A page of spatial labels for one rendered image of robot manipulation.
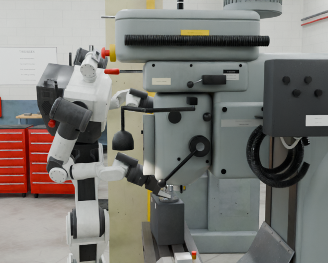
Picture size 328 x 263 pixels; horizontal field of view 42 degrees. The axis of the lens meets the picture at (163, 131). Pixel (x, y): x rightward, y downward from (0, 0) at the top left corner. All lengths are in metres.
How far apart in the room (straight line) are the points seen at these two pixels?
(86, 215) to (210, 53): 1.03
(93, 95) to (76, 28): 8.81
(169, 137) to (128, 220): 2.02
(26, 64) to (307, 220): 9.66
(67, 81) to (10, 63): 8.94
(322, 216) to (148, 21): 0.83
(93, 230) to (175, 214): 0.40
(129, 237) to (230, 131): 2.14
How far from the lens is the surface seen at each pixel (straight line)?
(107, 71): 1.57
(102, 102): 1.85
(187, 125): 1.41
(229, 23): 1.40
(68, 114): 1.73
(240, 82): 1.41
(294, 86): 1.20
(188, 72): 1.37
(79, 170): 1.88
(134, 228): 3.40
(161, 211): 1.90
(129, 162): 1.81
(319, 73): 1.22
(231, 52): 1.39
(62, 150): 1.82
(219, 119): 1.40
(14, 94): 10.81
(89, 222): 2.04
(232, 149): 1.42
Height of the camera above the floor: 1.67
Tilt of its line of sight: 7 degrees down
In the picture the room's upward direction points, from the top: straight up
